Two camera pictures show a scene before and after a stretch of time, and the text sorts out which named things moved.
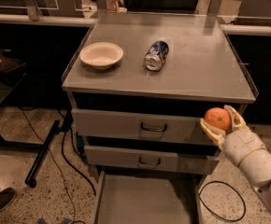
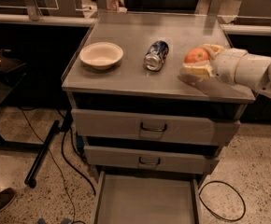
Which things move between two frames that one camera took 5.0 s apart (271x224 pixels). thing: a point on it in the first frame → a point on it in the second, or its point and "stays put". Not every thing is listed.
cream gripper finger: [217, 135] → [203, 69]
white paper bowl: [101, 55] stays put
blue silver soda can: [155, 56] stays put
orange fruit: [218, 118] → [195, 55]
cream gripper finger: [235, 119] → [212, 49]
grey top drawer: [141, 125] stays put
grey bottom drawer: [148, 199] stays put
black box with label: [7, 64] stays put
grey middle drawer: [195, 160] stays put
